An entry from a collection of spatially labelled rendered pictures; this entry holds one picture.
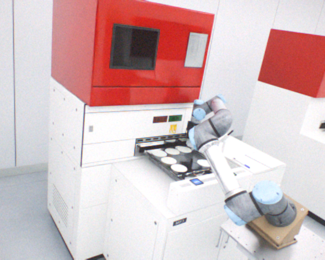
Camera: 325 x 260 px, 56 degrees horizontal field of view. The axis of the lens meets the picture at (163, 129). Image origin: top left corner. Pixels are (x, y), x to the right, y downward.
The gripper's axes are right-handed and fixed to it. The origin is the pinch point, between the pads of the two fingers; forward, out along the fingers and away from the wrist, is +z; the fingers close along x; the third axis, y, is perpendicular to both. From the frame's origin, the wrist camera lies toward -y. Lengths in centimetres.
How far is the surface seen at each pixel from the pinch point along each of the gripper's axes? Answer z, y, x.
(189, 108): -25.3, 5.7, -12.9
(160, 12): -86, 37, 12
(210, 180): -4, -1, 51
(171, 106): -27.2, 19.7, -4.2
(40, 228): 91, 109, -13
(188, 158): 1.4, 5.3, 14.1
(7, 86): -3, 164, -90
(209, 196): 3, -1, 57
